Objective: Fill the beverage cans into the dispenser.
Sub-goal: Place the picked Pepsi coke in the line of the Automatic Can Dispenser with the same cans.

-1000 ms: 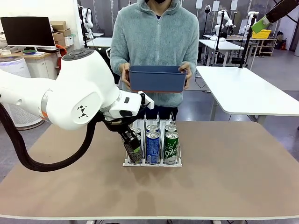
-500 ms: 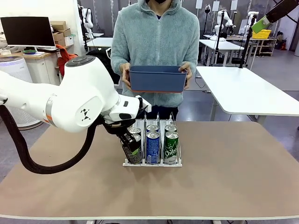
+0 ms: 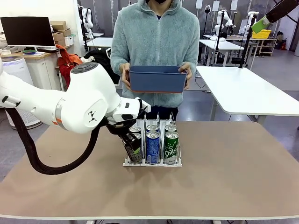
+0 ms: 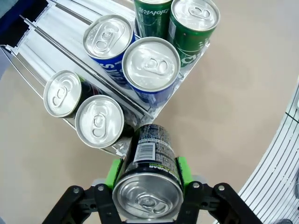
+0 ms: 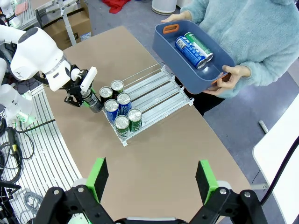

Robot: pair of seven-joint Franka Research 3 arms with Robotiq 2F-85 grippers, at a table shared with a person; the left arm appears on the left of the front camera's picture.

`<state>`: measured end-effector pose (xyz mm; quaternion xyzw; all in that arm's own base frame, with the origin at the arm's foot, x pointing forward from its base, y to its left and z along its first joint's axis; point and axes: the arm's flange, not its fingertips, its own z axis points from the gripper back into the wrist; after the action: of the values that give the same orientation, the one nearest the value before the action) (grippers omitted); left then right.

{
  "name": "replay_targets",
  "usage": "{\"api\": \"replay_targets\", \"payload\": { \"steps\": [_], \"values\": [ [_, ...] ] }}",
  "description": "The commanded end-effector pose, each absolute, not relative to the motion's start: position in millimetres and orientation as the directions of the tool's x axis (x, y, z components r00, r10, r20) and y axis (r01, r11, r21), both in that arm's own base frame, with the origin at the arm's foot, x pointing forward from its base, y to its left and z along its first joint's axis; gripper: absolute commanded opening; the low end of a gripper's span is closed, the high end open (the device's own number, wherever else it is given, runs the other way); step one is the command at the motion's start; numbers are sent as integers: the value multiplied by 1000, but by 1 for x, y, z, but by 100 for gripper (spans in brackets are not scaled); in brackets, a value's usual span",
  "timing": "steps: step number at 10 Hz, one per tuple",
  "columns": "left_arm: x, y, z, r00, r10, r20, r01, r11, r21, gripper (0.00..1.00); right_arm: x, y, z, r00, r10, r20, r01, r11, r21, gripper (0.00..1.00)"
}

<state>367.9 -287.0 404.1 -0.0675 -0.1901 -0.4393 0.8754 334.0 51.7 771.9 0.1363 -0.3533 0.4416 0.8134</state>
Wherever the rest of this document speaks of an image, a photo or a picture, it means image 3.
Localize white desk wooden top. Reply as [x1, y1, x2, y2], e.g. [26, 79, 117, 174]
[0, 44, 73, 91]

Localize blue plastic bin orange handles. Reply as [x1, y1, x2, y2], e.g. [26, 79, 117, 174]
[128, 65, 188, 94]

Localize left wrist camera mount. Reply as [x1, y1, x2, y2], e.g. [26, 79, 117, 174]
[136, 97, 151, 115]

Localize black tripod stand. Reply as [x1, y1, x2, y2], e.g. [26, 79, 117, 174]
[238, 13, 256, 69]

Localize thin black stand pole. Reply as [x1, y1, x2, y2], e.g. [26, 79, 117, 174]
[214, 9, 226, 67]

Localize orange jacket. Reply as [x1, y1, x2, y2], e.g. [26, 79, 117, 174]
[56, 43, 84, 89]

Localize person in mint fleece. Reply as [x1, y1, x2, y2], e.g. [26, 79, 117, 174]
[110, 0, 201, 121]

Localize wooden shelf unit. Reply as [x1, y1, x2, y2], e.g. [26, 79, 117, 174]
[256, 37, 278, 56]

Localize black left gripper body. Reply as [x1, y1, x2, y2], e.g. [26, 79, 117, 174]
[106, 119, 138, 138]

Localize white background table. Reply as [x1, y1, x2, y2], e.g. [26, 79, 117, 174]
[199, 39, 245, 68]
[85, 37, 114, 51]

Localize large white table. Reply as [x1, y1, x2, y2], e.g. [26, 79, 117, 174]
[195, 66, 299, 126]

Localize person's left forearm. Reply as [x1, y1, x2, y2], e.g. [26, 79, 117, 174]
[184, 49, 201, 70]

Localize black can lime-green top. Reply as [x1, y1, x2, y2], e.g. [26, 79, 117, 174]
[125, 140, 143, 163]

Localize person's right hand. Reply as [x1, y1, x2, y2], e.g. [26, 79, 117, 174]
[121, 63, 132, 89]

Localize white cylindrical air purifier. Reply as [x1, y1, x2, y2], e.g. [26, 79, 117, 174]
[0, 55, 44, 130]

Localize yellow plastic basket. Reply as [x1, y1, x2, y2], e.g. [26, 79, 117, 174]
[252, 29, 272, 39]

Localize clear white can dispenser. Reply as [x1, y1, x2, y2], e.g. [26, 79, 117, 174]
[122, 111, 183, 168]

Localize black computer monitor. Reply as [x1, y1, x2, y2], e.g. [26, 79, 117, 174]
[0, 16, 57, 49]

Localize white box teal lid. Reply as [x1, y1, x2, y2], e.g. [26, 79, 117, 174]
[64, 34, 76, 46]

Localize thin black overhead cable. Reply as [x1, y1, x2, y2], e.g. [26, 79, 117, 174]
[286, 10, 299, 21]

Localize black jacket white trim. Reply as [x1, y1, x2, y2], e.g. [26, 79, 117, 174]
[84, 48, 121, 87]

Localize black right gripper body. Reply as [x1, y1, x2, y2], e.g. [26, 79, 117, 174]
[266, 0, 299, 24]

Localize person's left hand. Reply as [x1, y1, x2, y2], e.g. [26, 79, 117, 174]
[178, 62, 193, 91]

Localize person's right forearm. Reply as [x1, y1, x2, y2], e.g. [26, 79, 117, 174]
[110, 50, 130, 77]

